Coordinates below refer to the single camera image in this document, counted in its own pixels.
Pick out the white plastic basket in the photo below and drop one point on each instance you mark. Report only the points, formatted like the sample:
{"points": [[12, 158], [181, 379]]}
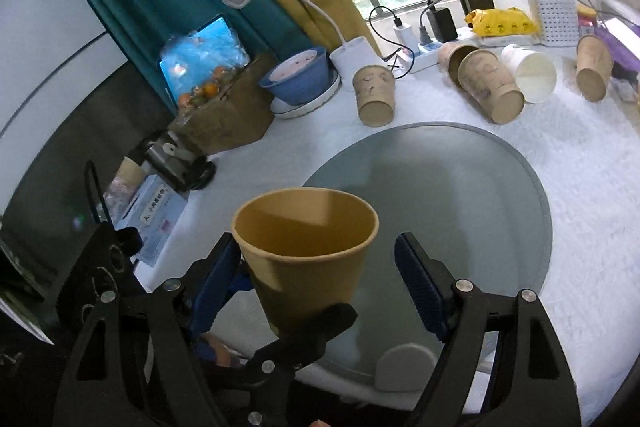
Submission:
{"points": [[556, 22]]}

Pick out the bag of oranges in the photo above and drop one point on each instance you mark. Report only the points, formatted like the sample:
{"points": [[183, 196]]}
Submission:
{"points": [[210, 71]]}

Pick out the bamboo print paper cup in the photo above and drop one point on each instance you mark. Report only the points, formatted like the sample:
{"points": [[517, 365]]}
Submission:
{"points": [[594, 65]]}

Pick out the white power strip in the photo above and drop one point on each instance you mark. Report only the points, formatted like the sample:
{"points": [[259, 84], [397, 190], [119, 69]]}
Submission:
{"points": [[417, 49]]}

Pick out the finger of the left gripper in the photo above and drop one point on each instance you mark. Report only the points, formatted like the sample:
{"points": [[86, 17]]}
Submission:
{"points": [[270, 373]]}

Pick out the brown cardboard box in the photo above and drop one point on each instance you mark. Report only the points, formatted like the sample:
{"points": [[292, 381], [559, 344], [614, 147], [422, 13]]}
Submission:
{"points": [[240, 115]]}

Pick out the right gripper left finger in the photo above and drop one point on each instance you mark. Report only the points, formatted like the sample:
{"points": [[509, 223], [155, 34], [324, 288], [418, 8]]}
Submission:
{"points": [[132, 354]]}

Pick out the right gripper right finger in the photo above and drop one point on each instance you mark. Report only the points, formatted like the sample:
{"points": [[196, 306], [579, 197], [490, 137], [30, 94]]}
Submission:
{"points": [[530, 383]]}

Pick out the yellow lid jar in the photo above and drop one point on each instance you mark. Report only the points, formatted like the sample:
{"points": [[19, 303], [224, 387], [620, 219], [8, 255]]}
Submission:
{"points": [[586, 14]]}

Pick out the brown paper cup lying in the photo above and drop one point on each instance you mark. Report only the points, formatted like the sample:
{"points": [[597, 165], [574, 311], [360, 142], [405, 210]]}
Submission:
{"points": [[490, 83]]}

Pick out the black power adapter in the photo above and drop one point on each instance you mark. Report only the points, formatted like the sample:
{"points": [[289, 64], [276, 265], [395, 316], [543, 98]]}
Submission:
{"points": [[443, 25]]}

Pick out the yellow wipes pack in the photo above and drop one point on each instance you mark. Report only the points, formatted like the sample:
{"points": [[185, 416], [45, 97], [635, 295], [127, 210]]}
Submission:
{"points": [[500, 22]]}

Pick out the grey round glass turntable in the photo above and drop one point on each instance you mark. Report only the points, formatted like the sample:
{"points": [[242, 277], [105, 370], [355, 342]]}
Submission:
{"points": [[472, 201]]}

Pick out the plain brown paper cup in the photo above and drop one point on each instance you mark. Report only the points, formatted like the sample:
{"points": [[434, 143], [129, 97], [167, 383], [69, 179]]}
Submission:
{"points": [[305, 247]]}

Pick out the purple cloth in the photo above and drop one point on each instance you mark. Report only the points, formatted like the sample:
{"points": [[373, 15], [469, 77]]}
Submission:
{"points": [[625, 53]]}

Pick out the white inside paper cup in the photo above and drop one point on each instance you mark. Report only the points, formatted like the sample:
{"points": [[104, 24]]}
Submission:
{"points": [[533, 72]]}

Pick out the blue tissue box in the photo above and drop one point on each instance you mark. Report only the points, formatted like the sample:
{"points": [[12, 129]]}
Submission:
{"points": [[153, 212]]}

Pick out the black tape dispenser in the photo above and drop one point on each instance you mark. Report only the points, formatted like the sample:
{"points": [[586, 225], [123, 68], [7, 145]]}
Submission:
{"points": [[167, 156]]}

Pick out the white desk lamp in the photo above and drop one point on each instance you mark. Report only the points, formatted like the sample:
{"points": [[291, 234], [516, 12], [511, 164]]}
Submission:
{"points": [[300, 6]]}

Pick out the printed paper cup lying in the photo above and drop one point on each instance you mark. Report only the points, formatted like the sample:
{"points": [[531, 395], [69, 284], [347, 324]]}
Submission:
{"points": [[374, 86]]}

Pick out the blue ceramic bowl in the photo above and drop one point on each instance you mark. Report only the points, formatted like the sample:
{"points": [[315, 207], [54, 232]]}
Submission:
{"points": [[301, 78]]}

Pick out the smartphone with lit screen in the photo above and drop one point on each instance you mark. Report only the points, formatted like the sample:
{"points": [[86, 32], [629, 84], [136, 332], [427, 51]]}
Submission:
{"points": [[621, 30]]}

